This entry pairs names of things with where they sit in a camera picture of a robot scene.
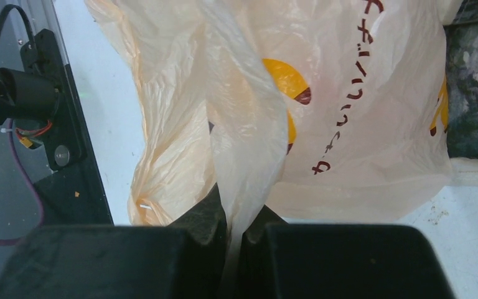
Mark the orange plastic grocery bag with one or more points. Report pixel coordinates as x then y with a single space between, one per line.
334 110

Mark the canvas tote bag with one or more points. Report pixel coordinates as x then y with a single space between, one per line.
461 28

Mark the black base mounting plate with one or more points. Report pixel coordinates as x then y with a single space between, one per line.
74 192

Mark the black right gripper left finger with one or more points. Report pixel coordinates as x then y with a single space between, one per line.
181 260

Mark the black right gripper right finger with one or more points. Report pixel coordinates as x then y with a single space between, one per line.
282 260

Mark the aluminium frame rail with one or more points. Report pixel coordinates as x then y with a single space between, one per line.
42 15

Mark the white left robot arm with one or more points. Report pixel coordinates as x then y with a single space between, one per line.
28 94

